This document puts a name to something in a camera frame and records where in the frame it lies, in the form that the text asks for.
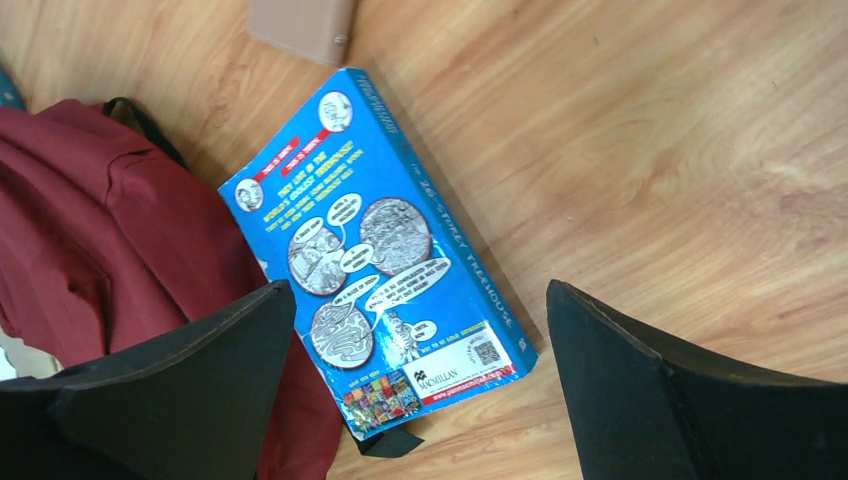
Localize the brown leather wallet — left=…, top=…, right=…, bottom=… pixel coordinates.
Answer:
left=248, top=0, right=358, bottom=66

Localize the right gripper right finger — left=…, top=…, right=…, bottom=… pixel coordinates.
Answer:
left=547, top=280, right=847, bottom=479

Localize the blue polka dot plate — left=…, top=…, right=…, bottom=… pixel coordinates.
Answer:
left=0, top=68, right=26, bottom=111

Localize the blue comic book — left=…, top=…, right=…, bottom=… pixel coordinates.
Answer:
left=219, top=68, right=538, bottom=440

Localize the red backpack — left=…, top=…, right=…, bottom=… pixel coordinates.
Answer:
left=0, top=97, right=425, bottom=480

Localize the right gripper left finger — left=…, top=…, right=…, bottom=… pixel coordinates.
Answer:
left=1, top=281, right=295, bottom=479

